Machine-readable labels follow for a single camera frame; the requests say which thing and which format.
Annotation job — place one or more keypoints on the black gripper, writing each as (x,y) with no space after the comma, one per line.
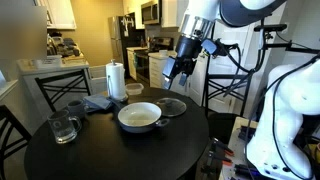
(188,50)

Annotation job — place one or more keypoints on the round glass pan lid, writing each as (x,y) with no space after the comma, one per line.
(170,107)

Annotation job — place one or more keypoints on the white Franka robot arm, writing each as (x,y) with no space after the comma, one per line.
(290,100)

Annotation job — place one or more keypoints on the grey pan with white inside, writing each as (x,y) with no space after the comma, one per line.
(140,116)

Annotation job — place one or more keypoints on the black kitchen stove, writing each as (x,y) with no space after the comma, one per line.
(165,43)

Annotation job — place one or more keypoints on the black cross-back chair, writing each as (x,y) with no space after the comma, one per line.
(216,76)
(13,122)
(60,77)

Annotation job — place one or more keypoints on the clear plastic food container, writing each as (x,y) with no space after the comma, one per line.
(134,88)

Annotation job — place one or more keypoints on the white cabinet beside microwave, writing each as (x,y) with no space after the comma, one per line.
(170,13)

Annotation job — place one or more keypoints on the white paper towel roll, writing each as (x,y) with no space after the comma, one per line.
(116,81)

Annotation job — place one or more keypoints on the metal paper towel holder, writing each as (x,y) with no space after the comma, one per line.
(113,61)

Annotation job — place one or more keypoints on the steel microwave oven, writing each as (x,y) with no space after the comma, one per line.
(150,12)

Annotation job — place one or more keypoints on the dark steel refrigerator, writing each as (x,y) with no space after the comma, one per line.
(116,40)

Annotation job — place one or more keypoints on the white panel door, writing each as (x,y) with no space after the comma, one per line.
(233,33)

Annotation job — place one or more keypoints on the robot mounting platform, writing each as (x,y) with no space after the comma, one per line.
(235,133)

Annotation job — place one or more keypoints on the blue folded cloth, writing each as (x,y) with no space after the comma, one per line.
(97,101)

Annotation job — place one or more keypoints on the black orange bar clamp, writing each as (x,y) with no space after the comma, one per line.
(221,146)
(218,158)

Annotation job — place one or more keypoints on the black box on platform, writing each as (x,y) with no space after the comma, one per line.
(247,133)

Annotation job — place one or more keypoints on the grey ceramic mug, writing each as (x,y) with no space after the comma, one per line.
(76,108)

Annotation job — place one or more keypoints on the dark countertop appliance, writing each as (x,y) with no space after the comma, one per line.
(71,46)

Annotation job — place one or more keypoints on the clear glass mug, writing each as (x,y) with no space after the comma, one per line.
(62,128)

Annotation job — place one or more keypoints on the clear plastic tray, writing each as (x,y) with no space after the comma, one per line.
(48,62)

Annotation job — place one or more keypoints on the white kitchen counter unit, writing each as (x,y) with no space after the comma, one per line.
(31,90)

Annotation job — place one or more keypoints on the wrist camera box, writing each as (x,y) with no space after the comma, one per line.
(209,46)

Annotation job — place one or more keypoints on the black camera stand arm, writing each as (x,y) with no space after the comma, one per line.
(263,43)

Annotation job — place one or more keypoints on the black stereo camera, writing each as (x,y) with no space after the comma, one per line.
(270,27)

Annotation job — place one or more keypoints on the white upper wall cabinet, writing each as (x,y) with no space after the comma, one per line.
(61,13)

